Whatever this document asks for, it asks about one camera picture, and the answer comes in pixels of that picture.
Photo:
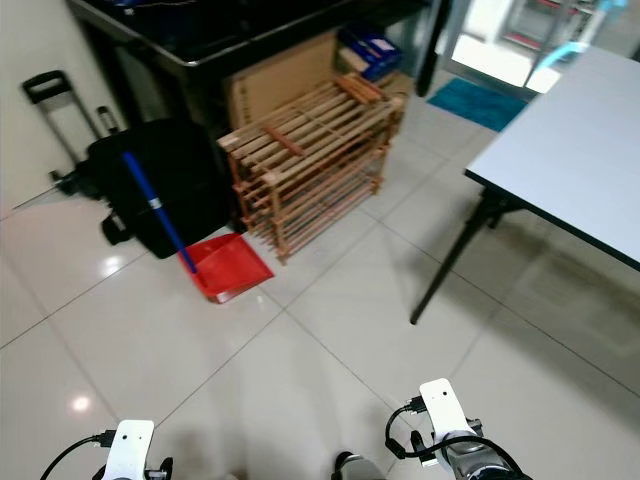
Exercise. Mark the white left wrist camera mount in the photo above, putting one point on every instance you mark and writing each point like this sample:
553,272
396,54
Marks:
130,448

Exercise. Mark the wooden shoe rack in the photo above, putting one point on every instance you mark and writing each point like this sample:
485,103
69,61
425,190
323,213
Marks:
310,165

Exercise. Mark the grey robot leg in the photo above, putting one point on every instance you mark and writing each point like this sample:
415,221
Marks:
355,467

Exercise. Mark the teal floor mat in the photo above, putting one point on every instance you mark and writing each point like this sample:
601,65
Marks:
478,102

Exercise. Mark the black trolley bag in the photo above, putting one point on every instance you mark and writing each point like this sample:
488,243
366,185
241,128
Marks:
200,180

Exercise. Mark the sliding glass door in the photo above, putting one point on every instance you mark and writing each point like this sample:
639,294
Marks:
500,45

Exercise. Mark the white table black legs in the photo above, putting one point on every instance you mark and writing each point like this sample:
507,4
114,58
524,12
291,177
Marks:
570,140

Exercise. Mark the blue box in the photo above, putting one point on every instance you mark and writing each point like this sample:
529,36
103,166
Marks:
372,48

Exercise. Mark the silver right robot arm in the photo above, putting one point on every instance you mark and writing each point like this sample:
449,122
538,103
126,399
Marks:
480,460

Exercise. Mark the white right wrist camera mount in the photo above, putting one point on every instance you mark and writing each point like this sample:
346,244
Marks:
446,408

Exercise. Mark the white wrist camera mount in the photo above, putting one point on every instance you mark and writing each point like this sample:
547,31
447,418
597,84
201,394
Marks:
446,408
130,448

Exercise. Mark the black desk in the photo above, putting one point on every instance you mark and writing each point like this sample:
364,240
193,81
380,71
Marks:
240,30

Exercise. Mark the brown cardboard sheet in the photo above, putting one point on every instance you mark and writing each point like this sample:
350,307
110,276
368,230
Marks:
280,80

